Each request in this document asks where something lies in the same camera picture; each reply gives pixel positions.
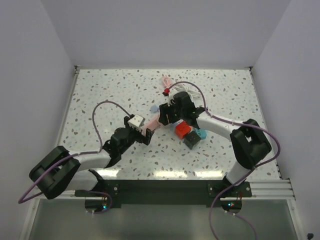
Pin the red plug adapter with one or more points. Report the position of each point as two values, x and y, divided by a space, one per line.
182 129

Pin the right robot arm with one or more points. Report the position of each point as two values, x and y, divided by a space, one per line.
248 141

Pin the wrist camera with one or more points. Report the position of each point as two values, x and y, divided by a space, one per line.
136 122
169 93

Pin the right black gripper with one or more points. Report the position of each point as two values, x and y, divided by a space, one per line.
165 110

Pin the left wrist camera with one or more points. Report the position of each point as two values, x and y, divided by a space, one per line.
136 122

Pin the teal power strip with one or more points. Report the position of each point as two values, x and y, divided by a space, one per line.
201 133

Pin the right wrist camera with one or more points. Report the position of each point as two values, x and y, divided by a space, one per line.
169 93

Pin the black plug adapter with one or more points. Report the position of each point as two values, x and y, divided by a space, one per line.
191 139

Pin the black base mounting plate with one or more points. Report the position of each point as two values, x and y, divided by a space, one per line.
118 192

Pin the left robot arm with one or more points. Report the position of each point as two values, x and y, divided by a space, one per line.
62 170

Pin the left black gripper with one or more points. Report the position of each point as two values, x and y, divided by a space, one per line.
140 138

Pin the pink power strip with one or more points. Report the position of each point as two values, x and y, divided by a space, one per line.
152 125

